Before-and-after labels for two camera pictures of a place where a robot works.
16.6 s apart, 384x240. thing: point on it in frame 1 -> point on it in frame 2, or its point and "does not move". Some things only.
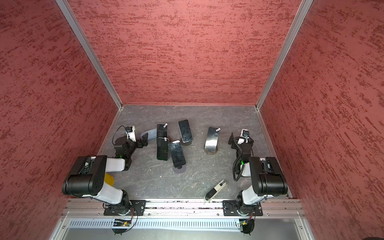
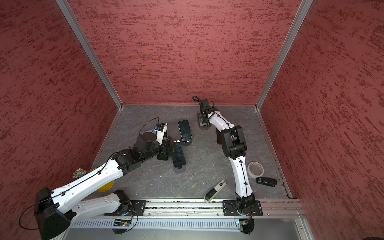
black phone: x=185 y=131 does not move
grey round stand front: x=181 y=170 does not move
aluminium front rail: x=186 y=208 does not move
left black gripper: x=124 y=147 -> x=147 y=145
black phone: x=178 y=156 does not move
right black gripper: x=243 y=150 -> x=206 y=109
